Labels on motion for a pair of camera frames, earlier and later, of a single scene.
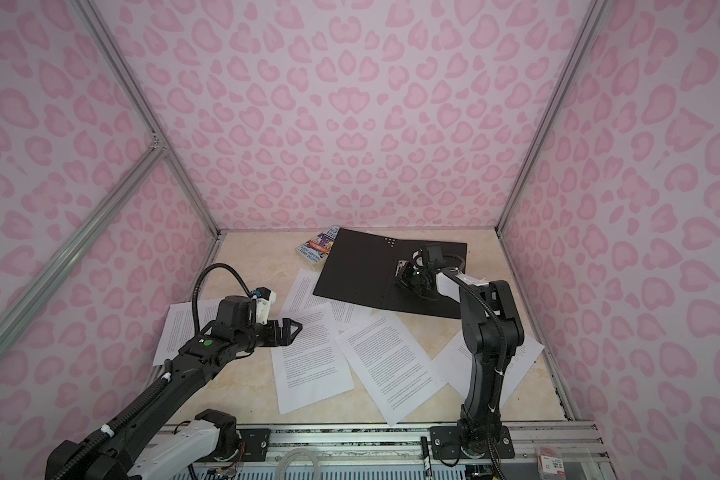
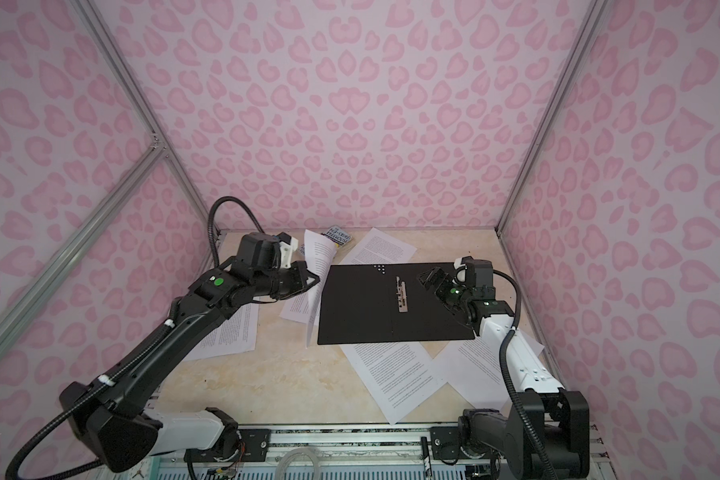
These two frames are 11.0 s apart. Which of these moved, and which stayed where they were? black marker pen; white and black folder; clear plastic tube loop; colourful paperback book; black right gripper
Moved: white and black folder; colourful paperback book; black right gripper
Stayed: clear plastic tube loop; black marker pen
